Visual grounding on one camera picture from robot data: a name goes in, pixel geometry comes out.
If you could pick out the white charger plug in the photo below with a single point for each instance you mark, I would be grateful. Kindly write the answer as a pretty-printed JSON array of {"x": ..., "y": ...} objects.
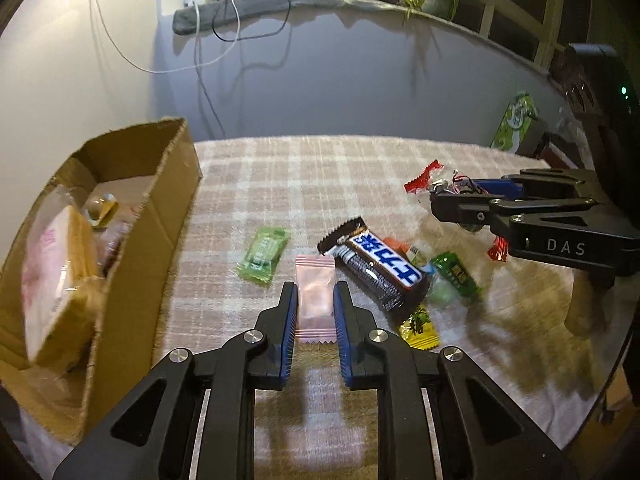
[{"x": 195, "y": 1}]

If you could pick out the light green candy packet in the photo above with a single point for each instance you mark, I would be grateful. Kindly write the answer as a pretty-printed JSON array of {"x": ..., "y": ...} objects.
[{"x": 262, "y": 255}]

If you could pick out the white window frame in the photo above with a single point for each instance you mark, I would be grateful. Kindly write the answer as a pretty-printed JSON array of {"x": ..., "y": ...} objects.
[{"x": 546, "y": 25}]

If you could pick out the teal wrapped candy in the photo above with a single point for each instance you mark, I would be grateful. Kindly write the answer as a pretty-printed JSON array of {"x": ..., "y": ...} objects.
[{"x": 439, "y": 292}]

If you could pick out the white wardrobe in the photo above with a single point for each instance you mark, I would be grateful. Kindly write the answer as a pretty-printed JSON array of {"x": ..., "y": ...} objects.
[{"x": 60, "y": 60}]

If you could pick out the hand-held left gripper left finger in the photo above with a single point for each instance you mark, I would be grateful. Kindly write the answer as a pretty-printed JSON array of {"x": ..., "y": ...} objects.
[{"x": 289, "y": 330}]

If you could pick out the blue and white chocolate bar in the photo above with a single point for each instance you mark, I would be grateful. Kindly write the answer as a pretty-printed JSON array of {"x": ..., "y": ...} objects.
[{"x": 385, "y": 260}]

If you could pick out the beige cloth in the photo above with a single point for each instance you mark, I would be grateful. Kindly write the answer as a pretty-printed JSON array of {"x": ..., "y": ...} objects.
[{"x": 590, "y": 305}]

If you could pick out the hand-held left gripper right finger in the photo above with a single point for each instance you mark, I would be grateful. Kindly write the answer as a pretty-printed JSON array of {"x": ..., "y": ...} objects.
[{"x": 342, "y": 330}]

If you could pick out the dark green snack packet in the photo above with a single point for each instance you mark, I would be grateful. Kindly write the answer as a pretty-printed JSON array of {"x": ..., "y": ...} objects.
[{"x": 455, "y": 275}]

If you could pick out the dark red box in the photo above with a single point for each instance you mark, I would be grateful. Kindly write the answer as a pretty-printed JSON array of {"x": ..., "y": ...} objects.
[{"x": 560, "y": 152}]

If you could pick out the cardboard box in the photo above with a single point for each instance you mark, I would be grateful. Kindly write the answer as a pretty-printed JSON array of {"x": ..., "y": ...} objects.
[{"x": 150, "y": 260}]

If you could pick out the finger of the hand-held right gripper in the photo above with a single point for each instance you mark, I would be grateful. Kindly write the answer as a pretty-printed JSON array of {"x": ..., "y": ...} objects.
[
  {"x": 460, "y": 207},
  {"x": 505, "y": 187}
]

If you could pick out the pink snack packet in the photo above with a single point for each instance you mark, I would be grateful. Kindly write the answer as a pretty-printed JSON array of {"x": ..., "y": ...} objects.
[{"x": 314, "y": 300}]

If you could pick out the orange red wrapped candy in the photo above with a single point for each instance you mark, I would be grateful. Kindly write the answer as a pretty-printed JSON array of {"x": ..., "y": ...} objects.
[{"x": 397, "y": 246}]

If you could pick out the grey windowsill cloth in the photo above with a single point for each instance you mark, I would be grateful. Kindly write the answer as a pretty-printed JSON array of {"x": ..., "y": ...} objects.
[{"x": 240, "y": 15}]

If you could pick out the bagged toast bread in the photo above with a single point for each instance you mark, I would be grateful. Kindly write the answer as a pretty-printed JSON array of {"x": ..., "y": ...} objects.
[{"x": 50, "y": 270}]

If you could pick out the green gift bag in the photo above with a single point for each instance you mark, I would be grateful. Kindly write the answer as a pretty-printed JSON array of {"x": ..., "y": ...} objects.
[{"x": 515, "y": 120}]

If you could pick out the clear candy with red ends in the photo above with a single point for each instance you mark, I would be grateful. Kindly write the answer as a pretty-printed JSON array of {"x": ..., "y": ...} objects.
[{"x": 422, "y": 177}]

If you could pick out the yellow candy packet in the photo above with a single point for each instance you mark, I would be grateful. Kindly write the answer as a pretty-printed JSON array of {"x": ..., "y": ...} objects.
[{"x": 420, "y": 332}]

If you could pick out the plaid blanket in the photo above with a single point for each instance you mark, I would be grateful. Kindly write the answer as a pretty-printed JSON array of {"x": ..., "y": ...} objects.
[{"x": 325, "y": 175}]

